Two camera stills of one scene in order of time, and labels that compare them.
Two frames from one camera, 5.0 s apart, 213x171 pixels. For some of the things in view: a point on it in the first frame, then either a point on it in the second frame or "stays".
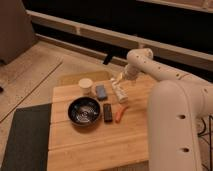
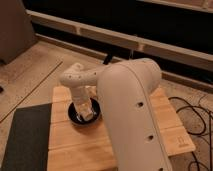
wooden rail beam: [122, 40] stays
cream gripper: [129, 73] → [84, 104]
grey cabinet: [16, 30] stays
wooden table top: [104, 129] stays
